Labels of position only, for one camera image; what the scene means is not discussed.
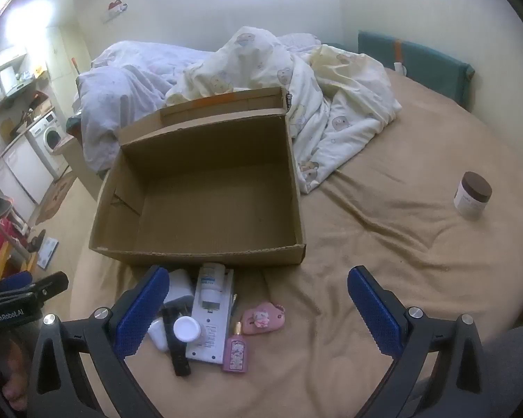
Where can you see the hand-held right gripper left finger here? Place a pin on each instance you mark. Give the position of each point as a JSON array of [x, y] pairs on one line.
[[141, 313]]

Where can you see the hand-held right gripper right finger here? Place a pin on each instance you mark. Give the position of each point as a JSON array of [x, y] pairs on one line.
[[375, 309]]

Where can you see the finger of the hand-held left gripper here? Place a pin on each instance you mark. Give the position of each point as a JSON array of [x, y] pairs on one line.
[[13, 279], [48, 285]]

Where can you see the small white case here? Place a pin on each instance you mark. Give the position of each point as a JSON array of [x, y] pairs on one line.
[[159, 335]]

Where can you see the white charger adapter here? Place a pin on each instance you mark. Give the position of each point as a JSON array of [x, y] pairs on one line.
[[178, 287]]

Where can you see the small white round-cap bottle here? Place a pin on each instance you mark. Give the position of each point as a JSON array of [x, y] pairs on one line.
[[186, 328]]

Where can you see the white tube bottle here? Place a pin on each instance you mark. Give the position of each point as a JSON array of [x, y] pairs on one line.
[[211, 283]]

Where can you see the pink perfume bottle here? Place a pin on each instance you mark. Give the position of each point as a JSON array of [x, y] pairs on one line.
[[234, 352]]

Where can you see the pink cat compact case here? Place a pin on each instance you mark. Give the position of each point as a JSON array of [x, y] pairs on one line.
[[263, 318]]

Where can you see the brown cardboard box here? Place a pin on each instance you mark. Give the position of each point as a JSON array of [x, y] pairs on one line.
[[209, 191]]

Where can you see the person's left hand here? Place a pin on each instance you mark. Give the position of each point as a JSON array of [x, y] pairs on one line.
[[17, 374]]

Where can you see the yellow wooden chair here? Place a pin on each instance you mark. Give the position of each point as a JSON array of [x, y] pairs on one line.
[[26, 265]]

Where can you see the white floor scale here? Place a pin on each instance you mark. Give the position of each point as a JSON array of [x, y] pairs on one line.
[[47, 252]]

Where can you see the black shoe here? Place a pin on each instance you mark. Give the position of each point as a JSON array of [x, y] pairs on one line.
[[37, 239]]

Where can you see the brown floor rug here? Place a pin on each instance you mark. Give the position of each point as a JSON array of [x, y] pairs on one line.
[[56, 198]]

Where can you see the white low cabinet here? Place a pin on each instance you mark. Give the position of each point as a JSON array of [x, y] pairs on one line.
[[24, 170]]

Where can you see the wooden bedside table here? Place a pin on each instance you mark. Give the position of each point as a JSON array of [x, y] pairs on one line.
[[76, 161]]

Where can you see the brown-lid white jar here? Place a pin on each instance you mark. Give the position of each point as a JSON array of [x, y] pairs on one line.
[[468, 200]]

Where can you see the white washing machine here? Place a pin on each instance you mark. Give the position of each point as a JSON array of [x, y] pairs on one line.
[[48, 137]]

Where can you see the person's grey trousers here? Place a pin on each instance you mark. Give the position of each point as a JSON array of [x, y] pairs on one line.
[[514, 379]]

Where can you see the cluttered kitchen shelf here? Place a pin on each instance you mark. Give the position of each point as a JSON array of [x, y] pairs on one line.
[[8, 82]]

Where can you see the cream bear-print duvet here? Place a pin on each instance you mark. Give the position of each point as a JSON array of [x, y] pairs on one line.
[[331, 109]]

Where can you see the pale lavender duvet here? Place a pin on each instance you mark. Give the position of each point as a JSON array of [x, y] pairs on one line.
[[122, 91]]

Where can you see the orange-tipped stick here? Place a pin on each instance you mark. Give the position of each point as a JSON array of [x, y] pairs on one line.
[[75, 65]]

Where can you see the small white object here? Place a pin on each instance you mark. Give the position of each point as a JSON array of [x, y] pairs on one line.
[[399, 68]]

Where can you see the teal headboard cushion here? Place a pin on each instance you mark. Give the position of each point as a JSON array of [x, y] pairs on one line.
[[427, 67]]

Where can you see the red and white wall decoration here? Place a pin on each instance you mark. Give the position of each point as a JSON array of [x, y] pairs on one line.
[[115, 8]]

